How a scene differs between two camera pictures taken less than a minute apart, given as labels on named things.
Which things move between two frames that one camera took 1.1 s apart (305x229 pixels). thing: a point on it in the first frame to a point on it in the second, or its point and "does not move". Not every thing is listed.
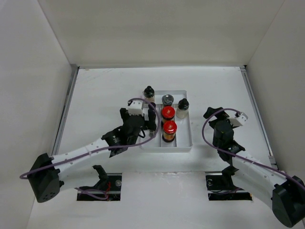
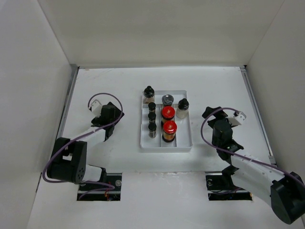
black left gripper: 125,113 to 117,115
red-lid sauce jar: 169,129 does not move
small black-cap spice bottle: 149,109 does not move
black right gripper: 221,115 does not move
